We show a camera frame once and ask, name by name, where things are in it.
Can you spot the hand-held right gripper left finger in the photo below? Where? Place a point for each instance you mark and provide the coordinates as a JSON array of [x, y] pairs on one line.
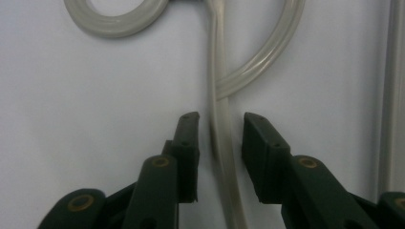
[[156, 191]]

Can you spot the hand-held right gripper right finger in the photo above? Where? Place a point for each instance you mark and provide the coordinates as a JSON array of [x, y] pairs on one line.
[[305, 187]]

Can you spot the white table sheet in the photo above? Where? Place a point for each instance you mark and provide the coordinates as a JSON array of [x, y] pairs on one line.
[[95, 111]]

